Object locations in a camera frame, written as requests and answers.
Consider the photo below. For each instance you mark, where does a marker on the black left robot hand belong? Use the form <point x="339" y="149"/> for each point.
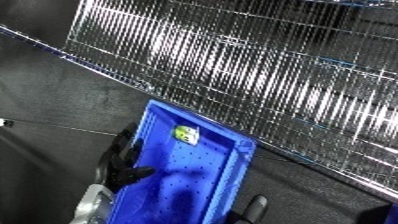
<point x="121" y="166"/>

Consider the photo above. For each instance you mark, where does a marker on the paper cup with green band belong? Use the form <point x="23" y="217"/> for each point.
<point x="186" y="134"/>

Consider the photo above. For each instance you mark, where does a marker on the pale left robot arm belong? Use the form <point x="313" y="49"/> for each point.
<point x="92" y="206"/>

